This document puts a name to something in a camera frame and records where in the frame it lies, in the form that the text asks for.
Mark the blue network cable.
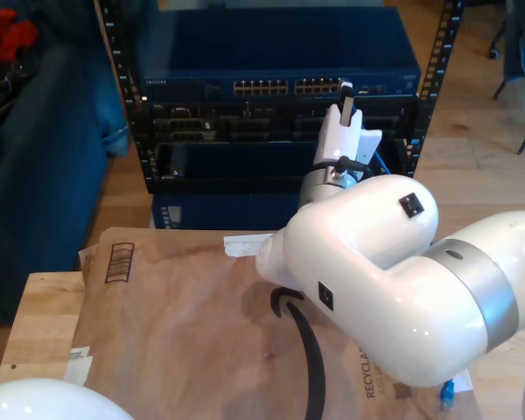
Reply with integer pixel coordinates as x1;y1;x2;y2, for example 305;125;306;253
373;146;459;413

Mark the black rack server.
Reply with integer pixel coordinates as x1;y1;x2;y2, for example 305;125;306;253
146;101;417;144

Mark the dark blue equipment case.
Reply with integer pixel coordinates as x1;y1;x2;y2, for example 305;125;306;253
150;192;303;231

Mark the black office chair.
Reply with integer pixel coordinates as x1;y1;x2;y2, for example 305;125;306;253
487;0;511;60

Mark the person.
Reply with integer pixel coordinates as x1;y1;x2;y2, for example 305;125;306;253
69;0;131;159

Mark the plain brown paper mailer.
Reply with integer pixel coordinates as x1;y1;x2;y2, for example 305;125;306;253
78;241;104;290

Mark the brown printed paper mailer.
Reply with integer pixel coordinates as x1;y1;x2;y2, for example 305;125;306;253
62;225;483;420

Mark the blue sofa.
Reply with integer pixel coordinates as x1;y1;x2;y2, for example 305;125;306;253
0;0;110;327

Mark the orange cloth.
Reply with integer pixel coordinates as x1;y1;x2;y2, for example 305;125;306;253
0;6;39;62

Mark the black camera cable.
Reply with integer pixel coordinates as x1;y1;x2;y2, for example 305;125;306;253
311;156;375;181

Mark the blue network switch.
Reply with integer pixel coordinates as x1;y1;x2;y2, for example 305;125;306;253
142;7;423;102

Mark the black open frame rack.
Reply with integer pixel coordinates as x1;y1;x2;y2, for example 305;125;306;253
94;0;465;196

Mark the black strap bundle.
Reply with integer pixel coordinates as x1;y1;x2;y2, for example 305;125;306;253
0;60;36;119

